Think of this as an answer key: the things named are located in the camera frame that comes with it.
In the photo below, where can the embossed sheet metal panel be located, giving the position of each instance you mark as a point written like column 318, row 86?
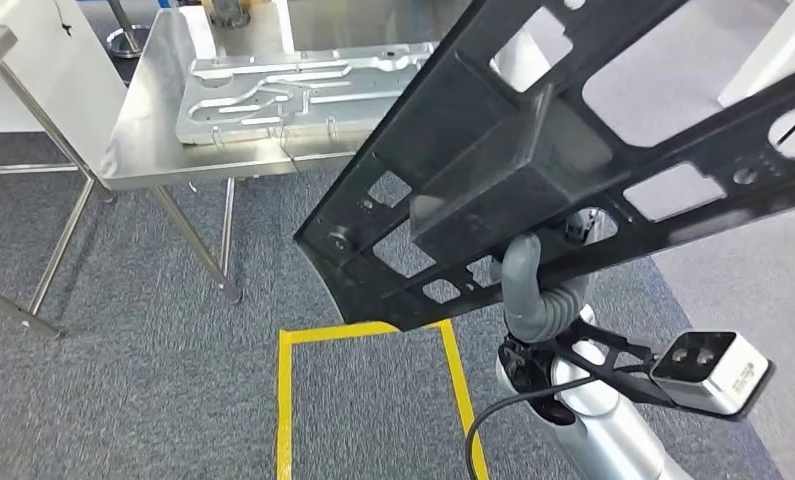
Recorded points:
column 251, row 86

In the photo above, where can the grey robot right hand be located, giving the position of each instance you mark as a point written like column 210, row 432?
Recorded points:
column 521, row 272

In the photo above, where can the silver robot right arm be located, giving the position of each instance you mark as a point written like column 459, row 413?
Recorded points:
column 596, row 437

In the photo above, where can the yellow floor tape square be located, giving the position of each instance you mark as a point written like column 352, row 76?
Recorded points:
column 284, row 411

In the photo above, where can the stainless steel workbench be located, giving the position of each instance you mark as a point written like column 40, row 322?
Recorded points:
column 152, row 146

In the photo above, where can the black plastic plate frame part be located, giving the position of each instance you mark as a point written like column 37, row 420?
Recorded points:
column 503, row 166

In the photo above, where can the silver stanchion post base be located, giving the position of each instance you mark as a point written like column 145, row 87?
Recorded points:
column 128, row 43

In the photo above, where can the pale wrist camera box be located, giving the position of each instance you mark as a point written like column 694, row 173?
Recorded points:
column 722, row 378

